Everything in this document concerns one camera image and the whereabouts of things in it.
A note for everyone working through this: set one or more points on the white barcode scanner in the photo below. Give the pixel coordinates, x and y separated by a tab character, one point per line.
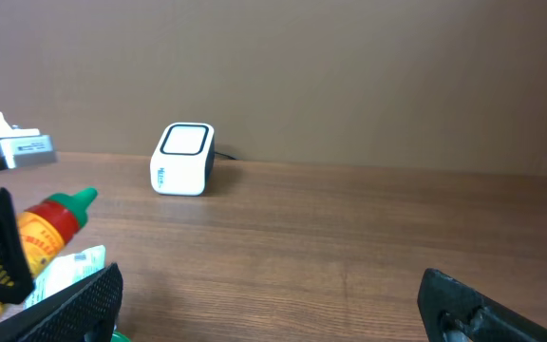
183	159

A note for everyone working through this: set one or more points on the white teal pouch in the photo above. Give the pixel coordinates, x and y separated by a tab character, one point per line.
64	271

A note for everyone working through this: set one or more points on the red sauce bottle green cap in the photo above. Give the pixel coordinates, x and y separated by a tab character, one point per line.
46	228

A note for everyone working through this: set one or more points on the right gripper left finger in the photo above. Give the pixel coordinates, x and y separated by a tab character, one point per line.
85	311

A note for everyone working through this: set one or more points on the green lid spice jar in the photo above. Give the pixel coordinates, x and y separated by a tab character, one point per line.
119	337

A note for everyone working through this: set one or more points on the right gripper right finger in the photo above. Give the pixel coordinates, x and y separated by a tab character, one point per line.
453	311

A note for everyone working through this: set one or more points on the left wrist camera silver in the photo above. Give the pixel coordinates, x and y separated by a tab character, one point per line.
24	147

